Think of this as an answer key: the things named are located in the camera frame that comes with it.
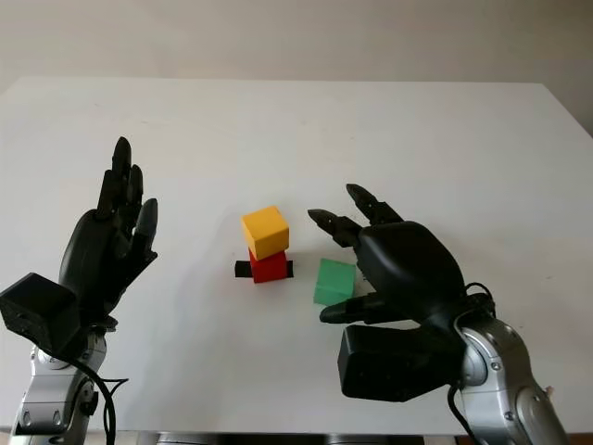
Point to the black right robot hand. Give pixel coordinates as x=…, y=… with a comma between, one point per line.
x=407, y=269

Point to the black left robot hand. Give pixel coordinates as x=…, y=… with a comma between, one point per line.
x=92, y=250

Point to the yellow cube block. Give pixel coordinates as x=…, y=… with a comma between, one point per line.
x=266, y=232

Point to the red cube block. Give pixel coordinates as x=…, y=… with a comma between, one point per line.
x=268, y=270

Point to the black tape strip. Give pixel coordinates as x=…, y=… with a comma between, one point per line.
x=242, y=270

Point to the green cube block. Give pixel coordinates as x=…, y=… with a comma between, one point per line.
x=333, y=280

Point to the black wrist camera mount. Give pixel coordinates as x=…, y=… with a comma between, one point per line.
x=37, y=310
x=384, y=366

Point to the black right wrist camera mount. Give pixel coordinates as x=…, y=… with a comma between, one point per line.
x=384, y=366

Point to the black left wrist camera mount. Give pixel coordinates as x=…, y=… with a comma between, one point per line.
x=37, y=310

